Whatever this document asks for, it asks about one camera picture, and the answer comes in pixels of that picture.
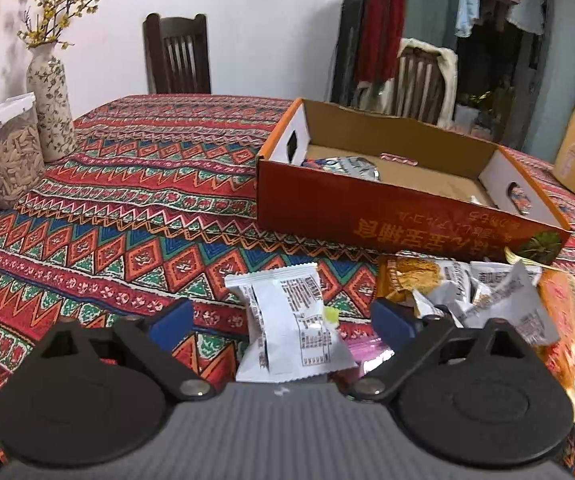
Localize chair with draped cloth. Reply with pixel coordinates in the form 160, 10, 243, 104
400, 37, 458, 128

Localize pink snack packet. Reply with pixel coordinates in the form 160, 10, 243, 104
335, 327, 395, 378

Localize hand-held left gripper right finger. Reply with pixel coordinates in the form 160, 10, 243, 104
350, 298, 541, 402

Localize dark wooden chair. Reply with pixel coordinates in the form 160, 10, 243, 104
142, 12, 212, 95

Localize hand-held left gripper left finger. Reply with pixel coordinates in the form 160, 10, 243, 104
32, 299, 216, 402

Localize light wooden chair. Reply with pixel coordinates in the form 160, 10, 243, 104
392, 40, 448, 126

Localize pale green cloth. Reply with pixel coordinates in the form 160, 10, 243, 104
357, 80, 395, 113

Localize white hanging garment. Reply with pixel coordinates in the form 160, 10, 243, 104
505, 0, 548, 36

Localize dark sliding glass door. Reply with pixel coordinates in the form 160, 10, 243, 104
330, 0, 575, 166

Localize floral ceramic vase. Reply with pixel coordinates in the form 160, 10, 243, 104
26, 42, 79, 163

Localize yellow snack packet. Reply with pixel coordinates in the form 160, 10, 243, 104
377, 255, 473, 318

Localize red tassel decoration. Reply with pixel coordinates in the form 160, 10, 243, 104
355, 0, 413, 83

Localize silver snack packet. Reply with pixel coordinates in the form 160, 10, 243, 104
301, 156, 382, 182

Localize yellow flower branches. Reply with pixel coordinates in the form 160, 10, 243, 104
17, 0, 135, 51

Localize orange snack bag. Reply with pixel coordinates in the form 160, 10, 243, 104
537, 270, 575, 428

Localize orange cardboard box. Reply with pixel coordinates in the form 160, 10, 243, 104
256, 97, 573, 265

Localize white snack packet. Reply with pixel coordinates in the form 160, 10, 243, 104
460, 260, 561, 347
224, 262, 358, 385

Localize potted plant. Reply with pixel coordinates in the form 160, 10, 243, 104
455, 85, 515, 136

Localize clear plastic seed container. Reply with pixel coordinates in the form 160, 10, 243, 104
0, 92, 46, 210

